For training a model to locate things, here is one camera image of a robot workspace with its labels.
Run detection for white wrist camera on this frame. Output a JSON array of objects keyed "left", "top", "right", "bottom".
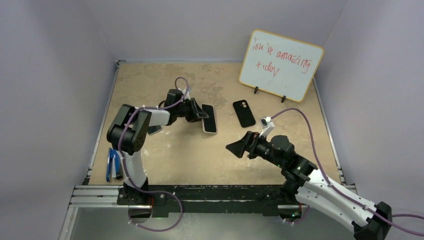
[
  {"left": 259, "top": 116, "right": 275, "bottom": 138},
  {"left": 182, "top": 91, "right": 191, "bottom": 101}
]

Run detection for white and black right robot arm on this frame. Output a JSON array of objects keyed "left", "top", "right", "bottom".
[{"left": 225, "top": 131, "right": 392, "bottom": 240}]

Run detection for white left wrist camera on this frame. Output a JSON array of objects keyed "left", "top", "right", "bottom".
[{"left": 182, "top": 91, "right": 191, "bottom": 101}]

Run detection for whiteboard with red writing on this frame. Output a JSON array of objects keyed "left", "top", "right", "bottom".
[{"left": 239, "top": 29, "right": 325, "bottom": 102}]

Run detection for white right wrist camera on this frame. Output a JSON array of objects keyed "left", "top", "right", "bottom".
[{"left": 259, "top": 116, "right": 275, "bottom": 138}]

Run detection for pale pink phone case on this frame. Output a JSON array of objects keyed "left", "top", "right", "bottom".
[{"left": 201, "top": 103, "right": 219, "bottom": 135}]

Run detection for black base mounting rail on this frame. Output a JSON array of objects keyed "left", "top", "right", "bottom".
[{"left": 116, "top": 184, "right": 308, "bottom": 222}]

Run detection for black phone case with camera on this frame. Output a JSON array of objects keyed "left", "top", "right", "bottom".
[{"left": 232, "top": 99, "right": 256, "bottom": 128}]

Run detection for blue object at table edge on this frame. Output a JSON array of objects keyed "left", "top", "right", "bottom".
[{"left": 106, "top": 148, "right": 123, "bottom": 183}]

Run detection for black phone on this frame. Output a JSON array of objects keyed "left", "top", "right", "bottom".
[{"left": 147, "top": 125, "right": 162, "bottom": 136}]

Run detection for black smartphone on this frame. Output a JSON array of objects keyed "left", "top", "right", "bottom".
[{"left": 202, "top": 104, "right": 218, "bottom": 133}]

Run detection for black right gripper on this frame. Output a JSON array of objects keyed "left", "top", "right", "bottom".
[{"left": 226, "top": 131, "right": 285, "bottom": 169}]

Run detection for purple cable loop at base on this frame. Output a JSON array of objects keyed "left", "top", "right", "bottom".
[{"left": 127, "top": 190, "right": 185, "bottom": 233}]

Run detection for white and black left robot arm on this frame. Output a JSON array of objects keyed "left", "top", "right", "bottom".
[{"left": 106, "top": 89, "right": 212, "bottom": 205}]

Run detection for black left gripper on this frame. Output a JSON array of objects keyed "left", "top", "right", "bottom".
[{"left": 175, "top": 98, "right": 208, "bottom": 123}]

